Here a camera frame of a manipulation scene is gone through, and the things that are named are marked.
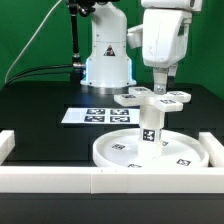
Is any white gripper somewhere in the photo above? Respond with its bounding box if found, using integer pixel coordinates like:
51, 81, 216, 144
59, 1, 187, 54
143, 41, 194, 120
127, 8, 192, 94

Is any white cross-shaped table base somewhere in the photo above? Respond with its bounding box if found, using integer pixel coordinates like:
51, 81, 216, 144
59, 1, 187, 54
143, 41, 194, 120
114, 87, 191, 112

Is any white round table top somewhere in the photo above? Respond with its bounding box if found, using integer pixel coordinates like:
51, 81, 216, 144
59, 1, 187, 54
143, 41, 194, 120
93, 128, 209, 169

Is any white marker sheet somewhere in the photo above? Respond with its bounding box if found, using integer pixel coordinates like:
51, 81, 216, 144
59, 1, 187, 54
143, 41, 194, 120
61, 108, 139, 124

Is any white right fence rail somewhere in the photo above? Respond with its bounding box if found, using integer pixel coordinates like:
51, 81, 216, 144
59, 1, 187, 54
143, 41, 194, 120
199, 132, 224, 168

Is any white fence rail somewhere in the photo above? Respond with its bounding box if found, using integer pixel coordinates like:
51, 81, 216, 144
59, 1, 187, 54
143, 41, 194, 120
0, 166, 224, 194
0, 130, 15, 166
199, 132, 224, 168

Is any grey cable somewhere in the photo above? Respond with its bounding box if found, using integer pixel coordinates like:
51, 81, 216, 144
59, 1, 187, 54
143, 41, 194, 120
3, 0, 64, 85

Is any black cable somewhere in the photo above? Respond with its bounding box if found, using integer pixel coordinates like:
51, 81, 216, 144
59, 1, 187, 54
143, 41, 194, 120
4, 64, 75, 88

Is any white left fence rail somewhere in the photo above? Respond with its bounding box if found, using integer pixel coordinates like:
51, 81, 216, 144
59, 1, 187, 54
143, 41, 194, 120
0, 130, 15, 166

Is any white front fence rail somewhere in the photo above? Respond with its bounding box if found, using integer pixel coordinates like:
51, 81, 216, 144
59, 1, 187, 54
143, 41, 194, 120
0, 166, 224, 194

